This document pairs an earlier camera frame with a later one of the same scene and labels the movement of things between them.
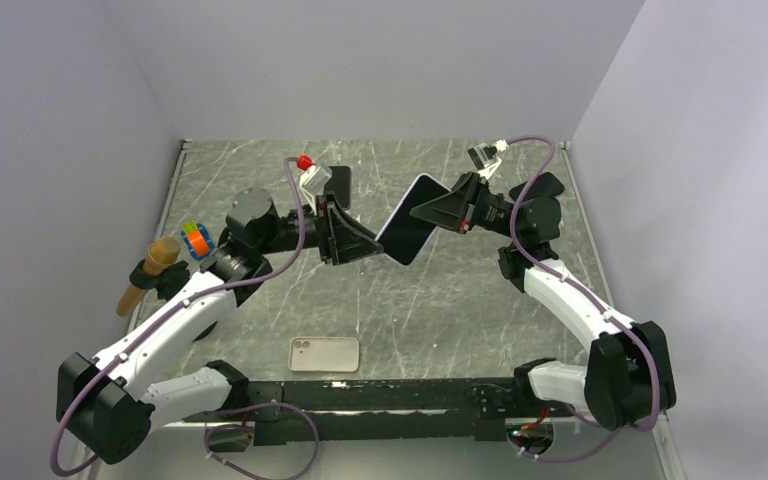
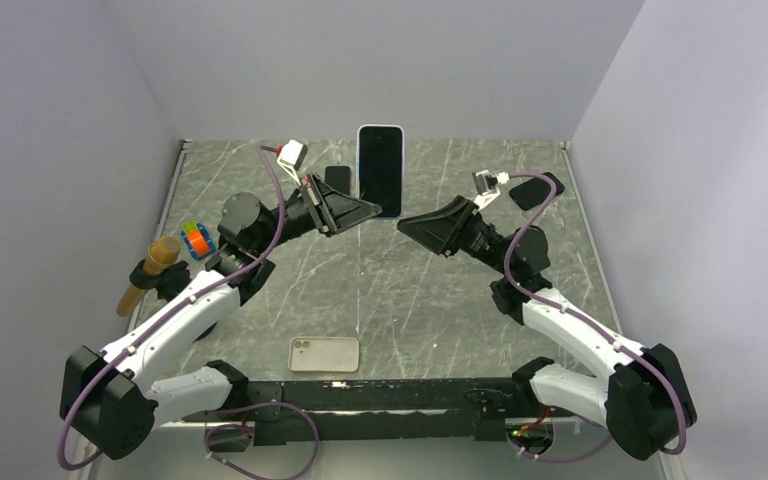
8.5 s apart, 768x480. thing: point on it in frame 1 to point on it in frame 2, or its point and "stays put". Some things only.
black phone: [339, 185] stays put
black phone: [544, 184] stays put
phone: [403, 236] to [380, 156]
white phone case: [324, 354] stays put
